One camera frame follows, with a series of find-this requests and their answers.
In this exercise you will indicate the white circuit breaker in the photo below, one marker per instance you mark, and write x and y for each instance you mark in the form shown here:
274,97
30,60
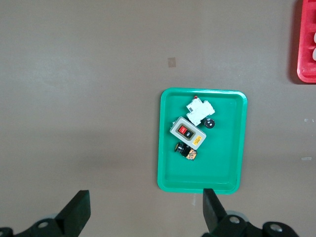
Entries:
200,109

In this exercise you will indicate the black round buzzer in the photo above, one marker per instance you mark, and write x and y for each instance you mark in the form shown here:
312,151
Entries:
209,123

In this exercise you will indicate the small tape patch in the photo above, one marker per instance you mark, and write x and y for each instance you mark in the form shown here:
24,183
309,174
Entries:
308,120
306,158
171,62

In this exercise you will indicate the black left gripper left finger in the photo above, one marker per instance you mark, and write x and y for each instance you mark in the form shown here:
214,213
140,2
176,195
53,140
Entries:
74,214

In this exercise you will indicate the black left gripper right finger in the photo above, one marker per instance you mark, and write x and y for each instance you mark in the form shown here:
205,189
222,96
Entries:
217,219

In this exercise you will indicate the green plastic tray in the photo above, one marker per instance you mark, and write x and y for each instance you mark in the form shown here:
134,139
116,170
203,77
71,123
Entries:
222,168

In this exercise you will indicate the white metal pipe fitting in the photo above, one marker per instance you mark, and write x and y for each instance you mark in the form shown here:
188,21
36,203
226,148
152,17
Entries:
314,54

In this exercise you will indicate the red plastic tray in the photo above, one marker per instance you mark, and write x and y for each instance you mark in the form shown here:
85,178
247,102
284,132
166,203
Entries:
306,37

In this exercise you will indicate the grey on-off switch box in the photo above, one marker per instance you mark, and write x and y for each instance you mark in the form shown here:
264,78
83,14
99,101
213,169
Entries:
187,133

